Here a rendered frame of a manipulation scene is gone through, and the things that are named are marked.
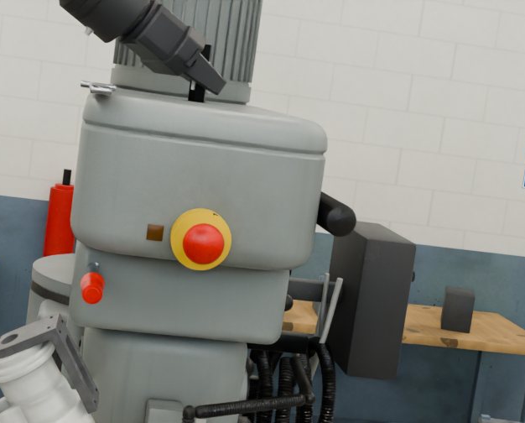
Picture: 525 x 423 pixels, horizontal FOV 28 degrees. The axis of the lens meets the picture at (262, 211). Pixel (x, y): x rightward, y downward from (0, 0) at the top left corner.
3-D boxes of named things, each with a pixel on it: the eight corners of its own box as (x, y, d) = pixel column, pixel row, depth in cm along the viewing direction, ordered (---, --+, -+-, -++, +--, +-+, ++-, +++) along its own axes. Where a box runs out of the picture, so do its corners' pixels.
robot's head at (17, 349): (13, 451, 90) (96, 419, 90) (-31, 368, 88) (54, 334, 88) (23, 416, 96) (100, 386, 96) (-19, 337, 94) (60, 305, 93)
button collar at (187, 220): (227, 274, 105) (235, 214, 104) (167, 267, 104) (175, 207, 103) (225, 269, 107) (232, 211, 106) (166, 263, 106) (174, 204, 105)
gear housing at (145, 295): (283, 349, 119) (296, 263, 118) (65, 328, 115) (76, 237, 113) (243, 288, 151) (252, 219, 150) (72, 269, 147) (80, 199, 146)
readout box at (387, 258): (404, 383, 156) (426, 244, 154) (345, 377, 155) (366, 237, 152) (370, 347, 176) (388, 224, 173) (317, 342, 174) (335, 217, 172)
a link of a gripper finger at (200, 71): (212, 99, 126) (174, 66, 123) (227, 77, 126) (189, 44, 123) (217, 100, 124) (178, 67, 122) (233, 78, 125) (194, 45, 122)
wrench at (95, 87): (122, 97, 98) (122, 88, 98) (79, 91, 97) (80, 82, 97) (114, 91, 122) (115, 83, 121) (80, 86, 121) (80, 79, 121)
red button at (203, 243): (222, 268, 101) (227, 227, 101) (181, 263, 101) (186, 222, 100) (218, 262, 105) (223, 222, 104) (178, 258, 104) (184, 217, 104)
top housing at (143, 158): (321, 279, 108) (344, 126, 107) (64, 252, 104) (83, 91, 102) (254, 216, 154) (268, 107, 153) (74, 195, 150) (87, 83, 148)
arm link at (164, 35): (137, 86, 129) (61, 24, 124) (184, 25, 130) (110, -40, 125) (172, 93, 118) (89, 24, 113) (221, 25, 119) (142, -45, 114)
